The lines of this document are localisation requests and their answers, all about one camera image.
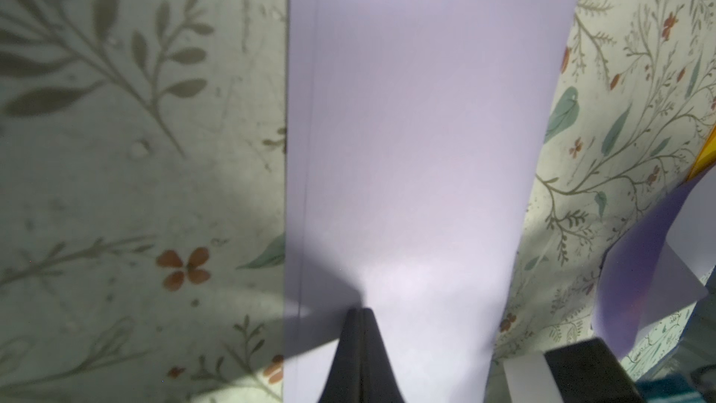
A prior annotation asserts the yellow rectangular paper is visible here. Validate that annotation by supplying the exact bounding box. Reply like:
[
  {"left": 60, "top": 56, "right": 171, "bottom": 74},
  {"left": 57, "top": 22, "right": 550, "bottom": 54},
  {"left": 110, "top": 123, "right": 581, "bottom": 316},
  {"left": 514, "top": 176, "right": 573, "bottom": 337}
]
[{"left": 687, "top": 127, "right": 716, "bottom": 181}]

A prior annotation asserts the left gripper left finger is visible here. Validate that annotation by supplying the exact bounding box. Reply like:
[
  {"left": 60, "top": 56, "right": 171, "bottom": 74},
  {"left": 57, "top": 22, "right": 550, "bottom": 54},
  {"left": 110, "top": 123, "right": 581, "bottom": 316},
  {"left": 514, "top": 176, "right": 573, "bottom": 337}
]
[{"left": 319, "top": 309, "right": 362, "bottom": 403}]

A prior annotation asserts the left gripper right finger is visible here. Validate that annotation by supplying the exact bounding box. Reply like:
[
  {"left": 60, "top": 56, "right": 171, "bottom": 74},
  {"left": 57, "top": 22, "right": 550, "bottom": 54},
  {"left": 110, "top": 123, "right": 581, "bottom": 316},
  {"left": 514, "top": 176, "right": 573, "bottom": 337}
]
[{"left": 359, "top": 309, "right": 405, "bottom": 403}]

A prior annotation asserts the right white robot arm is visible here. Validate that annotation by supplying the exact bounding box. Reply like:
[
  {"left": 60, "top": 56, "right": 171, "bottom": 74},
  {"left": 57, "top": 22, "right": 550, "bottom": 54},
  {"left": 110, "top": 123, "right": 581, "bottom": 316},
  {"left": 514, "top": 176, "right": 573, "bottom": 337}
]
[{"left": 503, "top": 338, "right": 644, "bottom": 403}]

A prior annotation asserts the purple paper sheet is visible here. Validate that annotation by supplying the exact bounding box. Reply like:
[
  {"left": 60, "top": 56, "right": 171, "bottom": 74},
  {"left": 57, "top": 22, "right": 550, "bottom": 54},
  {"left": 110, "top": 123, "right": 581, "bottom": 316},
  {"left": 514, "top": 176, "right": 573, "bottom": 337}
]
[
  {"left": 592, "top": 166, "right": 715, "bottom": 358},
  {"left": 283, "top": 0, "right": 576, "bottom": 402}
]

